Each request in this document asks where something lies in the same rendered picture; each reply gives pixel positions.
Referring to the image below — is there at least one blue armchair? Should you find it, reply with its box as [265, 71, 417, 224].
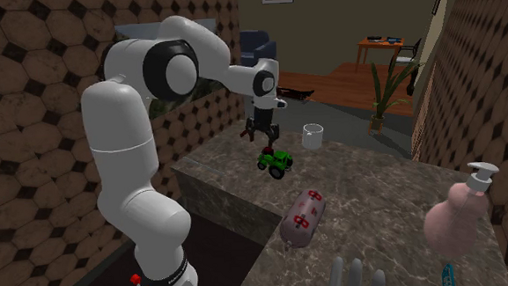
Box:
[239, 28, 279, 69]

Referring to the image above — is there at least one wooden table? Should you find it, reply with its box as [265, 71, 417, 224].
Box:
[353, 33, 407, 73]

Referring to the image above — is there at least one white cup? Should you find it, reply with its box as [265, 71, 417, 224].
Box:
[301, 122, 326, 150]

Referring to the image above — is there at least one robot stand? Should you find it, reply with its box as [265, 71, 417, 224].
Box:
[46, 209, 269, 286]

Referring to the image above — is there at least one black desk chair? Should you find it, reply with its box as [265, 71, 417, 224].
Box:
[388, 38, 425, 98]

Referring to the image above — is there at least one pink sausage with red labels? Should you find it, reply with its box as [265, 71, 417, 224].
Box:
[276, 187, 329, 251]

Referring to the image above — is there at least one grey rounded prongs object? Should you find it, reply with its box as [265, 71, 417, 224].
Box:
[326, 253, 388, 286]

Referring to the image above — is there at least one pink soap pump bottle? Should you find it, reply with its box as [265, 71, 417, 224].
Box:
[421, 160, 504, 261]

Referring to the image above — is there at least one teal tube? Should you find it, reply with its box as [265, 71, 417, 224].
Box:
[440, 262, 456, 286]

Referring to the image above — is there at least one green toy tractor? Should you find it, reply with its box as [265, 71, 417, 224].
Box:
[256, 145, 295, 181]

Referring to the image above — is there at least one potted green plant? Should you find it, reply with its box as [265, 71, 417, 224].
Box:
[364, 56, 424, 136]

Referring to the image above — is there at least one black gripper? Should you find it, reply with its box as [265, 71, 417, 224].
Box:
[239, 106, 282, 151]

